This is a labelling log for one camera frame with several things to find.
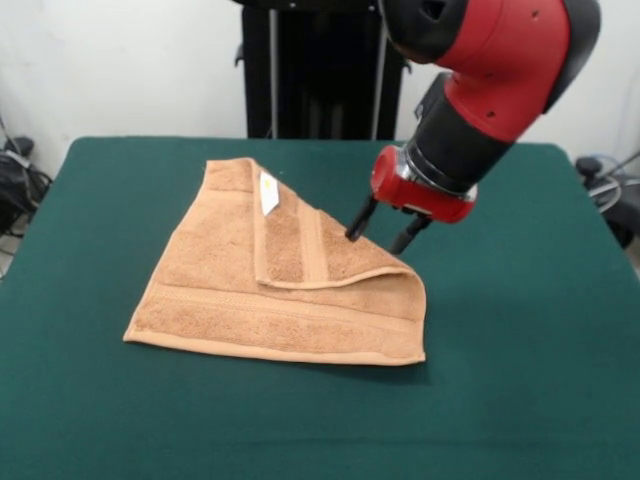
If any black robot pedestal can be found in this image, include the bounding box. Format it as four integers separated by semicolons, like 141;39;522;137
232;0;414;141

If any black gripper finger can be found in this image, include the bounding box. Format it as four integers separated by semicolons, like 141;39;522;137
344;193;380;241
386;213;435;258

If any black device with cables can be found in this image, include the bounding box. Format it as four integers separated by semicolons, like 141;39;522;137
0;135;54;239
573;152;640;249

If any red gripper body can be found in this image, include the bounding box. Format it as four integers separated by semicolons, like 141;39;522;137
371;144;476;226

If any tan terry towel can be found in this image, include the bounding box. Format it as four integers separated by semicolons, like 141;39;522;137
122;157;428;365

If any dark green table cloth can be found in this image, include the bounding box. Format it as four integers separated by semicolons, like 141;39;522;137
0;135;640;480

